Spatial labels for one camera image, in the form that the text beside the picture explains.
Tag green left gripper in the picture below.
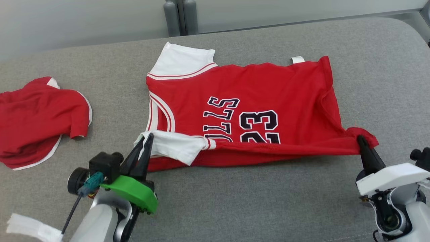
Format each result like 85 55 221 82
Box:
100 133 158 214

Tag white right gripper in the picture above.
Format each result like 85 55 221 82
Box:
355 135 430 197

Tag red basketball jersey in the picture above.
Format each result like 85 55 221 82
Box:
134 42 379 172

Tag red shorts with white trim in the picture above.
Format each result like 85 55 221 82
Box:
0 77 93 171

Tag grey fabric sofa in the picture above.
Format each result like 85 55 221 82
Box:
0 17 430 242

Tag teal left cable connector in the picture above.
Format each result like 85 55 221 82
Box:
78 172 104 197

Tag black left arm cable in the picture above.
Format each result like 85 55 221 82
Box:
61 194 83 235

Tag white left cable label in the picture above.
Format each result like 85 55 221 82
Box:
6 213 63 242

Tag grey partition post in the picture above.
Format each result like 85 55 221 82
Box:
164 0 199 37

